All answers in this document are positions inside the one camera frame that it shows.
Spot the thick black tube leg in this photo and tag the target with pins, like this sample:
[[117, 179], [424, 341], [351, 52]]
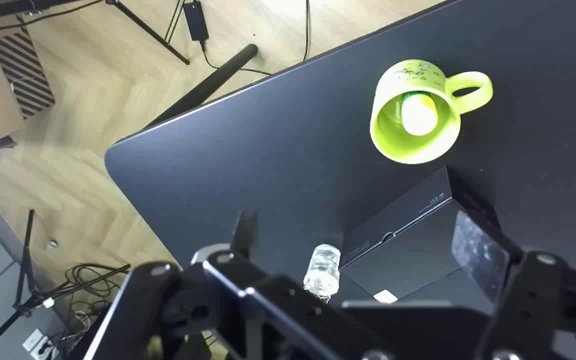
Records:
[[209, 82]]

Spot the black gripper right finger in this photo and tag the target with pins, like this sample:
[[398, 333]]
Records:
[[541, 300]]

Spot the black cardboard box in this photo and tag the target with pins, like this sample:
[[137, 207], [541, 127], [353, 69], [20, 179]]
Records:
[[415, 252]]

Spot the black folding stand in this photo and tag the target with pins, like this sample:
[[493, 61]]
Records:
[[24, 293]]

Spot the slatted vent box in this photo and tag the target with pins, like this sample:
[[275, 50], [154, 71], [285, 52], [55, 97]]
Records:
[[24, 73]]

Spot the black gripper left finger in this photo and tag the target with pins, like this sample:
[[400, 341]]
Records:
[[234, 300]]

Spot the lime green mug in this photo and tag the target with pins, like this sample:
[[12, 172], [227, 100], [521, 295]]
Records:
[[415, 111]]

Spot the black power adapter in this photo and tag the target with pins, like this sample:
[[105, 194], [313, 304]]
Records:
[[194, 21]]

